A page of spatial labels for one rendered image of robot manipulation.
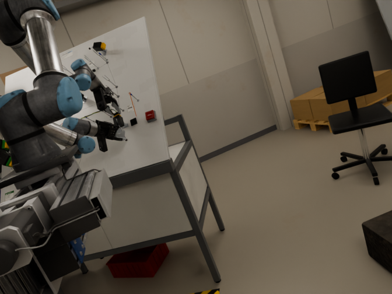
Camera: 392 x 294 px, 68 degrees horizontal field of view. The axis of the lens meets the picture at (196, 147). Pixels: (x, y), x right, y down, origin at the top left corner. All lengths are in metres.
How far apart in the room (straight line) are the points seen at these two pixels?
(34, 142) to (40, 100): 0.13
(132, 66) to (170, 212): 0.93
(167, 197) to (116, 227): 0.40
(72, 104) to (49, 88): 0.08
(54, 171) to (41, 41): 0.44
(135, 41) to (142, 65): 0.20
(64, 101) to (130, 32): 1.21
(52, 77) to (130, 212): 1.04
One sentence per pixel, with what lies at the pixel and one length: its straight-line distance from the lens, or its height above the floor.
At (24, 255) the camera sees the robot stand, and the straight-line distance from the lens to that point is 0.70.
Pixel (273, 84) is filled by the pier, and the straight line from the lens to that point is 4.32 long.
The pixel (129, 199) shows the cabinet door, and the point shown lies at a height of 0.69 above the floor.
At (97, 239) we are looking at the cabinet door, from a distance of 2.04.
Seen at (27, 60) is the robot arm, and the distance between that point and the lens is 1.44.
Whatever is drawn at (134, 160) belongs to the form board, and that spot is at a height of 0.91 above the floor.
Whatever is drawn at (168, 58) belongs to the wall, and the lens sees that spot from 4.06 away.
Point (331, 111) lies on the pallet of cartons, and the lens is 3.80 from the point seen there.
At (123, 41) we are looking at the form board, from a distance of 2.10.
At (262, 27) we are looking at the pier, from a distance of 4.32.
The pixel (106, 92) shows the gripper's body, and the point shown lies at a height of 1.31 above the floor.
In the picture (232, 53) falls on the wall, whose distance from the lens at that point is 4.31.
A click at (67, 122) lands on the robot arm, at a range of 1.49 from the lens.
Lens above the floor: 1.27
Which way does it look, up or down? 14 degrees down
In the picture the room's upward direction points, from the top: 21 degrees counter-clockwise
